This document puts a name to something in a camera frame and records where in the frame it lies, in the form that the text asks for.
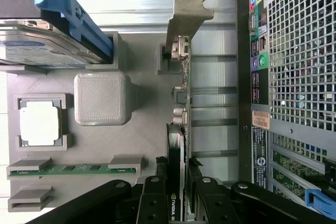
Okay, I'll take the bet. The green RAM stick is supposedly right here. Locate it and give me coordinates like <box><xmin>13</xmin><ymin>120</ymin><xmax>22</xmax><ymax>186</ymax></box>
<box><xmin>8</xmin><ymin>163</ymin><xmax>138</xmax><ymax>176</ymax></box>

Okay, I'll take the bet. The blue case release latch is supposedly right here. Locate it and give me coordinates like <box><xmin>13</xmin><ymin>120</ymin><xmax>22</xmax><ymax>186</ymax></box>
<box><xmin>304</xmin><ymin>188</ymin><xmax>336</xmax><ymax>217</ymax></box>

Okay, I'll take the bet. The grey printed parts rack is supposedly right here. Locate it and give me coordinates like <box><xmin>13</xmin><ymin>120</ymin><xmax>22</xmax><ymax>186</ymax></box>
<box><xmin>6</xmin><ymin>30</ymin><xmax>195</xmax><ymax>213</ymax></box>

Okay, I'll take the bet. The silver CPU chip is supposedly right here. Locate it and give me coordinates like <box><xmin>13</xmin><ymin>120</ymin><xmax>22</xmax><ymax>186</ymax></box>
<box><xmin>19</xmin><ymin>100</ymin><xmax>64</xmax><ymax>146</ymax></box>

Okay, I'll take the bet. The black open PC case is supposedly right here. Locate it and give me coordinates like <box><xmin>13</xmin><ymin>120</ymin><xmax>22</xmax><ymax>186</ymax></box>
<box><xmin>234</xmin><ymin>0</ymin><xmax>336</xmax><ymax>219</ymax></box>

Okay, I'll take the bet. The hard disk with blue caddy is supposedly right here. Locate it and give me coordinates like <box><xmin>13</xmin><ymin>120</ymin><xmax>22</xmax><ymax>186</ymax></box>
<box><xmin>0</xmin><ymin>0</ymin><xmax>115</xmax><ymax>66</ymax></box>

